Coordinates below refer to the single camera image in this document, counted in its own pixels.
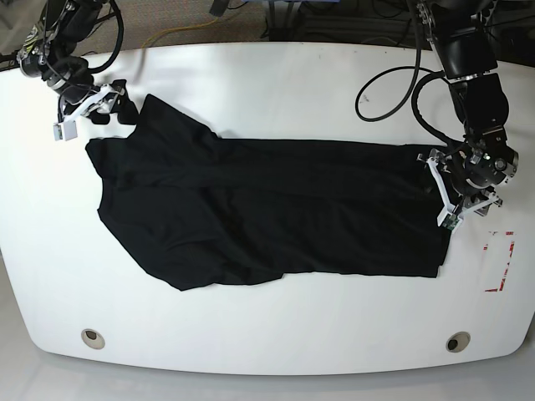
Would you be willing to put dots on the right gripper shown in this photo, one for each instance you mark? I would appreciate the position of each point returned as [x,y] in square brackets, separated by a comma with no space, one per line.
[98,104]

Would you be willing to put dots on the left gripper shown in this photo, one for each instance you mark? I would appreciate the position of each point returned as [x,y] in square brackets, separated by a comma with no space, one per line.
[459,196]

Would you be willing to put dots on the black T-shirt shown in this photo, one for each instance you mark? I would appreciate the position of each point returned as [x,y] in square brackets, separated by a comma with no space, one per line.
[194,209]

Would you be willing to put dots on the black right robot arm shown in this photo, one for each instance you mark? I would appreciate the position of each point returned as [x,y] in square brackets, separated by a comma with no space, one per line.
[48,54]

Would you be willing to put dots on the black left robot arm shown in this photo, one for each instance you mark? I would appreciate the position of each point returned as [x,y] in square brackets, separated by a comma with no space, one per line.
[467,172]

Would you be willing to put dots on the red tape rectangle marking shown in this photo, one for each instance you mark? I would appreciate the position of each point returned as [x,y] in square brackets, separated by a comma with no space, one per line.
[496,260]

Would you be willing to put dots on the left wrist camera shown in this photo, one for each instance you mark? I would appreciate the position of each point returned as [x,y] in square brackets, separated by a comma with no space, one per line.
[448,220]

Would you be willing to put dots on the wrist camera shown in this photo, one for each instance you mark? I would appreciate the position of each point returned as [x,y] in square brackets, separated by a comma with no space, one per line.
[448,220]
[65,131]

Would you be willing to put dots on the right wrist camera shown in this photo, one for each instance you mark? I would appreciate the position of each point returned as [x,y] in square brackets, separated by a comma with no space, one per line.
[65,131]

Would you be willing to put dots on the right table cable grommet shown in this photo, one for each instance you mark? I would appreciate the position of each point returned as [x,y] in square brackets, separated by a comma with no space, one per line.
[458,342]

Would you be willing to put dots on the table cable grommet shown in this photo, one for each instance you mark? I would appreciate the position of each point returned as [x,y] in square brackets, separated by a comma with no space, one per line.
[458,342]
[93,339]

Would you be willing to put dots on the left table cable grommet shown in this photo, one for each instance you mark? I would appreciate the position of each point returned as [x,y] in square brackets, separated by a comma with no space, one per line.
[93,339]

